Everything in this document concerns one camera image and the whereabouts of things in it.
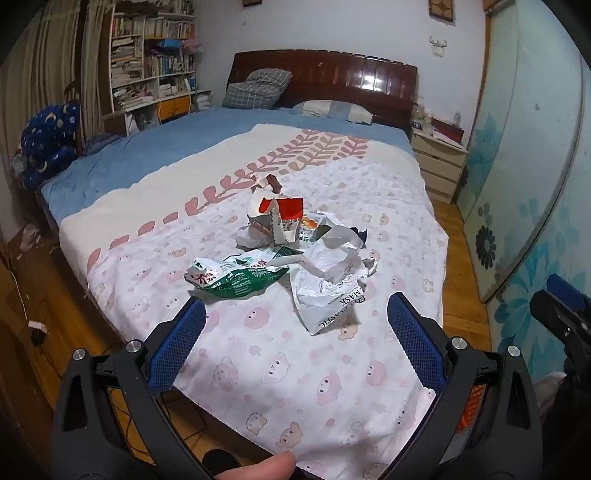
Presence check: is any bed with white blanket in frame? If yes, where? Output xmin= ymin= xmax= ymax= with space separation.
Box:
xmin=39 ymin=106 xmax=416 ymax=227

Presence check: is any red and white carton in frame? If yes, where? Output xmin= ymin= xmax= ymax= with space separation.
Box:
xmin=249 ymin=196 xmax=306 ymax=245

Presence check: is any red box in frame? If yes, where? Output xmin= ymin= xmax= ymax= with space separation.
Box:
xmin=430 ymin=117 xmax=465 ymax=144

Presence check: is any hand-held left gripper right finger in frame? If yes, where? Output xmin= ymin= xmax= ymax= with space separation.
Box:
xmin=383 ymin=292 xmax=543 ymax=480

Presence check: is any bed with patterned blanket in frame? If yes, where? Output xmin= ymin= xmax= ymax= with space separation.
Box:
xmin=59 ymin=124 xmax=448 ymax=480

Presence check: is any orange and green packet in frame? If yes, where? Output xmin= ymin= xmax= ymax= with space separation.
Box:
xmin=299 ymin=217 xmax=325 ymax=244

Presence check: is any grey plaid pillow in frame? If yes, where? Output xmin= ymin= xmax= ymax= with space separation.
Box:
xmin=222 ymin=69 xmax=293 ymax=110

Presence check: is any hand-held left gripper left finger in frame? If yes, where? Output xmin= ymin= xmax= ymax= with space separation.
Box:
xmin=51 ymin=295 xmax=208 ymax=480

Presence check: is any brown and white wrapper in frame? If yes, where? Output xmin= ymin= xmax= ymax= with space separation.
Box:
xmin=249 ymin=174 xmax=282 ymax=192

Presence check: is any white charger with cable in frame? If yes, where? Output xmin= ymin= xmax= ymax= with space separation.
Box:
xmin=0 ymin=249 xmax=49 ymax=346

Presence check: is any dark wooden bed frame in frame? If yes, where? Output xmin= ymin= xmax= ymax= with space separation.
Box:
xmin=34 ymin=50 xmax=419 ymax=232

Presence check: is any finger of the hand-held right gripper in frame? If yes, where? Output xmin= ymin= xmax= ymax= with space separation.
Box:
xmin=529 ymin=274 xmax=591 ymax=356

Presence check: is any white bookshelf with books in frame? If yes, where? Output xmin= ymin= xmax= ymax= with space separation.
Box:
xmin=99 ymin=0 xmax=206 ymax=134

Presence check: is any beige striped curtain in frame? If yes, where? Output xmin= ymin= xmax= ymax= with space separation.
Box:
xmin=0 ymin=0 xmax=112 ymax=153

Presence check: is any person's left hand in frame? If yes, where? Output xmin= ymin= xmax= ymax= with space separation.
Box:
xmin=217 ymin=451 xmax=297 ymax=480

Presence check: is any crumpled white paper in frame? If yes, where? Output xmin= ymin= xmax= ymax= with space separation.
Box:
xmin=235 ymin=222 xmax=274 ymax=250

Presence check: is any white plastic bag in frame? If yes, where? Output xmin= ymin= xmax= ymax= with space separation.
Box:
xmin=290 ymin=210 xmax=379 ymax=337

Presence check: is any pink cloth scrap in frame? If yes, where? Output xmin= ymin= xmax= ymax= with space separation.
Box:
xmin=19 ymin=224 xmax=43 ymax=251

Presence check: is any cream nightstand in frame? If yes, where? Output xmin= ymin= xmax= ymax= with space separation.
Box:
xmin=410 ymin=127 xmax=468 ymax=204

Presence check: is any floral wardrobe door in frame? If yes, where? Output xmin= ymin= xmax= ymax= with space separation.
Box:
xmin=455 ymin=0 xmax=591 ymax=398

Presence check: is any wooden wall frame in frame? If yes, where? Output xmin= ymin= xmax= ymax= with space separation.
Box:
xmin=428 ymin=0 xmax=458 ymax=21

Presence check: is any green and white plastic packet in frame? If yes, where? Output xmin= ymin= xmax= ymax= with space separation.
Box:
xmin=184 ymin=247 xmax=296 ymax=301

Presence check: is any navy moon print cloth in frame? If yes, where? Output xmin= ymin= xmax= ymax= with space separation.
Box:
xmin=16 ymin=102 xmax=81 ymax=190

